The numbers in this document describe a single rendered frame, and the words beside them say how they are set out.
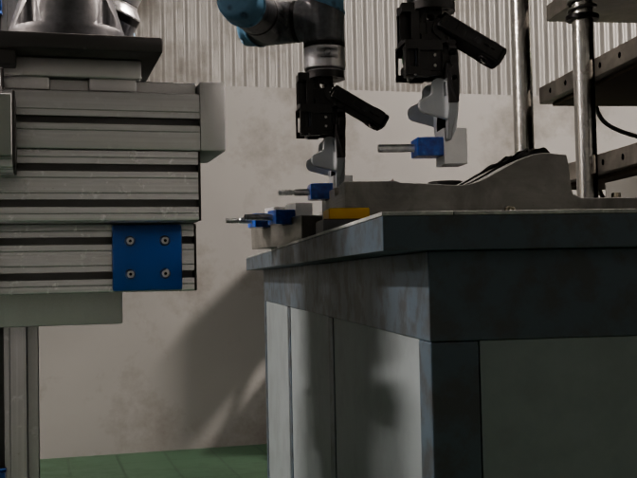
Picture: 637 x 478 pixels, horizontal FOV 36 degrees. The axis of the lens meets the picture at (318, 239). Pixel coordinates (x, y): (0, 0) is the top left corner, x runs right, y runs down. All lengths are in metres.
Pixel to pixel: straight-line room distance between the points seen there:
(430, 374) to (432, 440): 0.06
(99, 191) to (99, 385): 3.15
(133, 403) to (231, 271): 0.71
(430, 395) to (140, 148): 0.51
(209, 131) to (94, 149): 0.15
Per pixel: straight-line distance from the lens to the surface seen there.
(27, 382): 1.52
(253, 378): 4.48
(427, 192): 1.62
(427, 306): 0.99
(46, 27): 1.30
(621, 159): 2.55
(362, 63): 4.72
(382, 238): 0.96
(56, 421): 4.40
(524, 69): 3.08
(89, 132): 1.28
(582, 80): 2.69
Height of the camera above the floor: 0.74
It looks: 2 degrees up
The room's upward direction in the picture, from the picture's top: 1 degrees counter-clockwise
